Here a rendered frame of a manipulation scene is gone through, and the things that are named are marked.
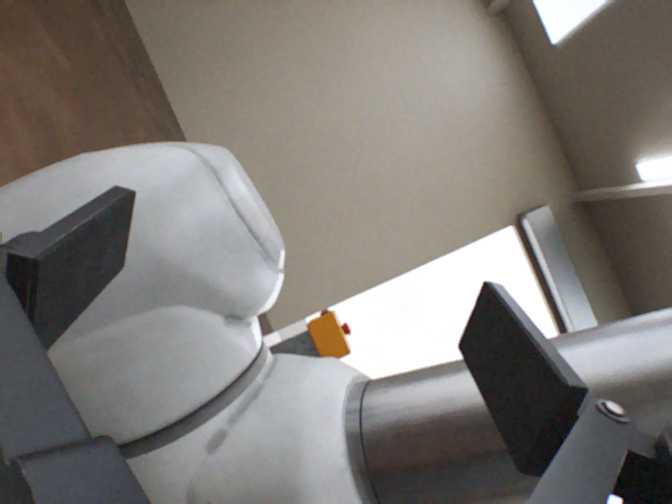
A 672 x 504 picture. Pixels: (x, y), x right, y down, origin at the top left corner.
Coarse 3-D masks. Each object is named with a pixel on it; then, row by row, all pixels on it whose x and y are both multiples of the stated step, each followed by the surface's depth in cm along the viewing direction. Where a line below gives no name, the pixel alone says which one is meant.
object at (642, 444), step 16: (576, 416) 13; (640, 432) 13; (640, 448) 13; (656, 448) 13; (624, 464) 13; (640, 464) 12; (656, 464) 12; (624, 480) 13; (640, 480) 13; (656, 480) 12; (624, 496) 13; (640, 496) 13; (656, 496) 13
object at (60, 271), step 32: (128, 192) 18; (64, 224) 14; (96, 224) 15; (128, 224) 18; (32, 256) 12; (64, 256) 13; (96, 256) 16; (32, 288) 12; (64, 288) 14; (96, 288) 16; (32, 320) 12; (64, 320) 14
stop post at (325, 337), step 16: (320, 320) 138; (336, 320) 138; (304, 336) 140; (320, 336) 137; (336, 336) 137; (272, 352) 140; (288, 352) 140; (304, 352) 139; (320, 352) 137; (336, 352) 137
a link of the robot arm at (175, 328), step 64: (0, 192) 34; (64, 192) 32; (192, 192) 32; (256, 192) 41; (128, 256) 31; (192, 256) 32; (256, 256) 34; (128, 320) 32; (192, 320) 33; (256, 320) 40; (64, 384) 32; (128, 384) 32; (192, 384) 34
